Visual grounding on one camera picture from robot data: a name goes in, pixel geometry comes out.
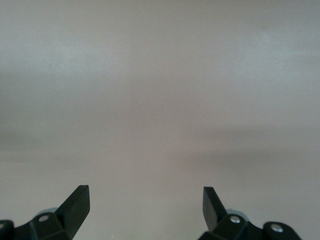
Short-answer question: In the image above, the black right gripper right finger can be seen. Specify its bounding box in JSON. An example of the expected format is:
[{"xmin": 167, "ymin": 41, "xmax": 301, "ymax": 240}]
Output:
[{"xmin": 198, "ymin": 186, "xmax": 301, "ymax": 240}]

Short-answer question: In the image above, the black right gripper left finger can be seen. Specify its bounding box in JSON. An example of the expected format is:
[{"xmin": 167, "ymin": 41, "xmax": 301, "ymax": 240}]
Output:
[{"xmin": 0, "ymin": 184, "xmax": 91, "ymax": 240}]

